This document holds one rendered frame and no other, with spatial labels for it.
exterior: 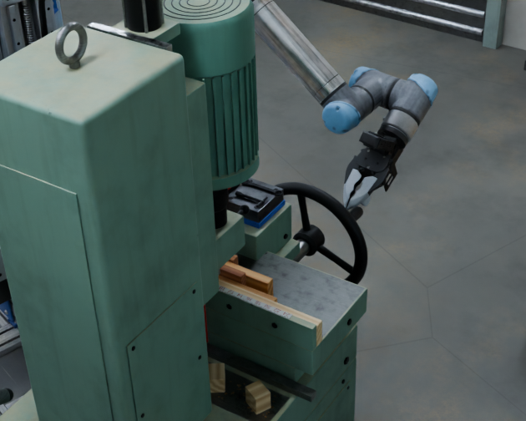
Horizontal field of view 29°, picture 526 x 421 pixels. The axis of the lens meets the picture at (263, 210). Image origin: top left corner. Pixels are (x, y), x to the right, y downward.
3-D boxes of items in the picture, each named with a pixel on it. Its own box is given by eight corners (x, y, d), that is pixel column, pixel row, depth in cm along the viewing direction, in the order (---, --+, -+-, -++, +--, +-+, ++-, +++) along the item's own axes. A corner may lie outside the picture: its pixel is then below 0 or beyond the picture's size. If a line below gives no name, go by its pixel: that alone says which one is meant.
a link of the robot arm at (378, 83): (340, 78, 230) (382, 93, 225) (365, 58, 237) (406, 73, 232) (337, 107, 235) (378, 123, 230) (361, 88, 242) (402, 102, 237)
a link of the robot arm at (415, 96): (410, 85, 237) (442, 97, 233) (387, 122, 234) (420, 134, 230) (406, 65, 231) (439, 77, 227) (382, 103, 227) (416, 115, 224)
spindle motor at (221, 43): (278, 156, 181) (275, -8, 163) (222, 205, 169) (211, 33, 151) (198, 130, 189) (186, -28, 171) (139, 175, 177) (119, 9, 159)
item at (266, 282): (273, 297, 194) (273, 278, 191) (268, 303, 193) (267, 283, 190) (168, 256, 206) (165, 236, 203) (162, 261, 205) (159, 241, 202)
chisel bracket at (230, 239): (246, 251, 193) (245, 215, 188) (203, 291, 183) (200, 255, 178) (214, 239, 196) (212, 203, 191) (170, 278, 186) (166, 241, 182)
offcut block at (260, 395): (256, 414, 183) (255, 399, 181) (245, 402, 186) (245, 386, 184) (270, 408, 185) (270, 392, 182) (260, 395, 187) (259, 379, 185)
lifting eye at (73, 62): (93, 59, 142) (87, 16, 138) (64, 76, 138) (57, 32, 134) (84, 56, 143) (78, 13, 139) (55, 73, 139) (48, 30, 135)
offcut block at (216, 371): (202, 376, 192) (201, 363, 190) (225, 375, 192) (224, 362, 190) (201, 393, 188) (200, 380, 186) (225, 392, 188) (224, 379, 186)
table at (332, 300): (390, 285, 206) (391, 261, 202) (314, 377, 185) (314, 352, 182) (154, 198, 233) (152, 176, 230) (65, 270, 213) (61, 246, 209)
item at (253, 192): (285, 204, 209) (285, 182, 206) (255, 231, 202) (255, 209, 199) (233, 186, 215) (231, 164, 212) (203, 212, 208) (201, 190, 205)
